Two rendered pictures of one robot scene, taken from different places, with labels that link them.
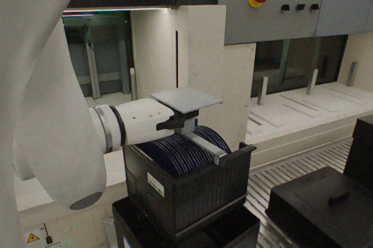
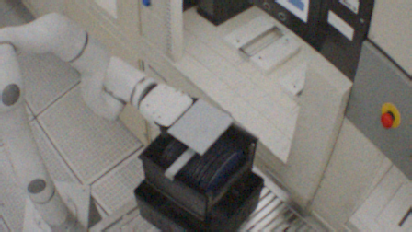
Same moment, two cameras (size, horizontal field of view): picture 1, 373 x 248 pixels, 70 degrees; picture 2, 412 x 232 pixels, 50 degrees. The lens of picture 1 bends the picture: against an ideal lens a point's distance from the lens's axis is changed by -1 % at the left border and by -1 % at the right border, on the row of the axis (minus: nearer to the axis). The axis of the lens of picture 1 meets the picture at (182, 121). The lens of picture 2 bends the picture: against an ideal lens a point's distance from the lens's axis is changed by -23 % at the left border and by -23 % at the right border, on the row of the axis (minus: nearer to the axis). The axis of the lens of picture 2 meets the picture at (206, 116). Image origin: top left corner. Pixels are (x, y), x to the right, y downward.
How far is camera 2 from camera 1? 1.18 m
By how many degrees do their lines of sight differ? 60
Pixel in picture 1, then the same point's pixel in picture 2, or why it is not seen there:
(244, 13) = (375, 117)
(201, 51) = (314, 106)
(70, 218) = not seen: hidden behind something
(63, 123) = (86, 87)
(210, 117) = (310, 162)
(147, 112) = (157, 110)
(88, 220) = not seen: hidden behind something
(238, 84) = (358, 167)
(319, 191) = not seen: outside the picture
